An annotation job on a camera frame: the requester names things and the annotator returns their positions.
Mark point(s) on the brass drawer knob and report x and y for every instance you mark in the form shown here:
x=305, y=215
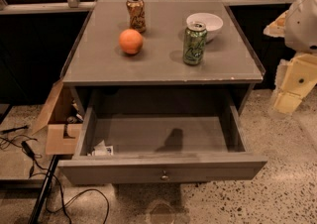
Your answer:
x=164, y=176

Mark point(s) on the green soda can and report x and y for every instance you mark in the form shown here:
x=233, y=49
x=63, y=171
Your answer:
x=194, y=42

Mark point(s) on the white bowl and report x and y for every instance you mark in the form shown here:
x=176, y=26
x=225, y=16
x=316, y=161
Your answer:
x=213, y=23

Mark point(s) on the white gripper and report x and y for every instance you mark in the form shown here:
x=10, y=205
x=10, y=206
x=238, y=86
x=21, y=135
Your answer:
x=302, y=25

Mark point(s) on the black metal pole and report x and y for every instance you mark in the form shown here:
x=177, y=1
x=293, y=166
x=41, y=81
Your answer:
x=48, y=178

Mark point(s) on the open grey top drawer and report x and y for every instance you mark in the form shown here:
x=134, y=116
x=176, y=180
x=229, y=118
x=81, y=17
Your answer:
x=192, y=134

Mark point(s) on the white paper packet in drawer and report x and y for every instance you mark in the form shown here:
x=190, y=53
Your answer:
x=101, y=149

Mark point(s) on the gold soda can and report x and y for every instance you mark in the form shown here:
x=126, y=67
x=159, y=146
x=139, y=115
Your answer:
x=136, y=10

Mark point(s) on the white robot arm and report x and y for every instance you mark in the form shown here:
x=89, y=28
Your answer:
x=301, y=27

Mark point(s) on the orange fruit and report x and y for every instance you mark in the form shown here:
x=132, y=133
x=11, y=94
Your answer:
x=130, y=41

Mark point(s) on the cardboard box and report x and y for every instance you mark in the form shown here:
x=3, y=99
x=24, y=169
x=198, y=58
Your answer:
x=58, y=117

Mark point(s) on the grey cabinet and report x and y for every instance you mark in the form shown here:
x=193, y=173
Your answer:
x=99, y=61

